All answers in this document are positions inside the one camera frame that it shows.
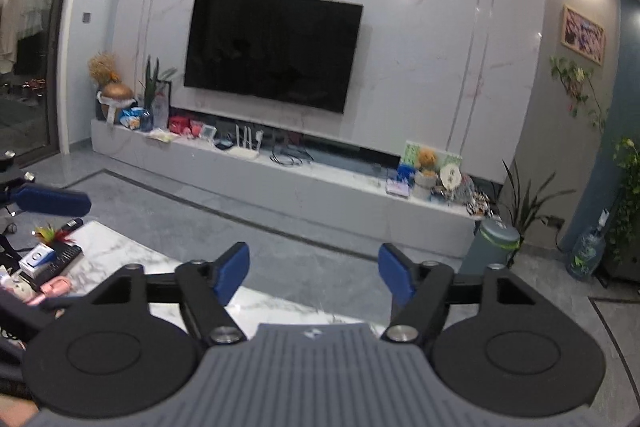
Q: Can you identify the grey trash bin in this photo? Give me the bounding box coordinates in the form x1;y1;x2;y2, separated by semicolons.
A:
458;218;521;275

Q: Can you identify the white tv cabinet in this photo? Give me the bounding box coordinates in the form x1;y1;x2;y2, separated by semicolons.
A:
91;120;475;258

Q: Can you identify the dried flower vase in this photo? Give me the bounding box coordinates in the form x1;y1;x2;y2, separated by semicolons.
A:
88;52;136;124

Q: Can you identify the teddy bear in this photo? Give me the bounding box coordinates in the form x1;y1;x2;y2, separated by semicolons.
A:
416;147;438;172

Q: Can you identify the potted green plant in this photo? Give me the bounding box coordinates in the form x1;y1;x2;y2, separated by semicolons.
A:
501;161;576;239

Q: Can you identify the white wifi router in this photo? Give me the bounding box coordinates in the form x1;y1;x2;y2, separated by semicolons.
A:
228;126;264;160

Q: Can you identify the water bottle jug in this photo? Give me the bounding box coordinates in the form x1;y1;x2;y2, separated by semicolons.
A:
565;209;610;281

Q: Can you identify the black television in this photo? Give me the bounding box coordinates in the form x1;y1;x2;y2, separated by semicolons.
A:
183;0;363;114

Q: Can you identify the framed wall picture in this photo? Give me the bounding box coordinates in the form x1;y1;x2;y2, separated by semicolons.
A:
560;5;606;66

